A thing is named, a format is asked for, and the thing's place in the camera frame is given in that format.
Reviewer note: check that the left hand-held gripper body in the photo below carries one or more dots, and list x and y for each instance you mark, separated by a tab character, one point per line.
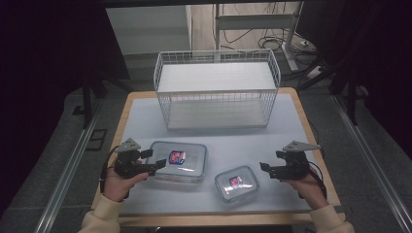
128	160

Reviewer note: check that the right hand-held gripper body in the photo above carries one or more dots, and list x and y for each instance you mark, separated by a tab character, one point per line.
293	163

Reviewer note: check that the large clear food container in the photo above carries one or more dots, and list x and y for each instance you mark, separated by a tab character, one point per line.
184	161

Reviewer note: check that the small clear food container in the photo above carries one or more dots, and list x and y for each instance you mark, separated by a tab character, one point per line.
237	185

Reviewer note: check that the person's left hand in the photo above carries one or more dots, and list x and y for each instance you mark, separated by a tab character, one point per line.
118	187

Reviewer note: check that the person's right hand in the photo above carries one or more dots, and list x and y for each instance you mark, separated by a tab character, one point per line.
309	191

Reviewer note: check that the pale blue table mat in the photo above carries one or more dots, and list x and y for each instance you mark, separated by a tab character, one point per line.
233	145

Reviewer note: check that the wooden table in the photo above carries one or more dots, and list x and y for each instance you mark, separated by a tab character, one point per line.
226	220

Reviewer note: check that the black tape patch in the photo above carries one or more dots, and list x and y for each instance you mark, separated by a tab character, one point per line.
340	209

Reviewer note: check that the dark metal stand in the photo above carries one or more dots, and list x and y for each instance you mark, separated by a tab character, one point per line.
86	100
351	97

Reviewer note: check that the white power strip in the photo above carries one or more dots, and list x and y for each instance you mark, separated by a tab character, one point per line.
313	73

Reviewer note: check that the dark curtain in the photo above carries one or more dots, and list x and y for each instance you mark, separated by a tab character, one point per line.
385	64
39	81

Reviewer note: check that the white cabinet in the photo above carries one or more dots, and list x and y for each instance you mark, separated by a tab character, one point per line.
147	29

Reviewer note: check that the black floor bracket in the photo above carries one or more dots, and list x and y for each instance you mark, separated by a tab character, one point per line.
97	139

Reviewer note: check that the metal floor rail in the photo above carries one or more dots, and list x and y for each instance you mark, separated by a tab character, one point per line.
64	174
372	158

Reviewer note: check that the white metal desk frame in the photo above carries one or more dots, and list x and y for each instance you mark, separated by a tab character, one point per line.
256	22

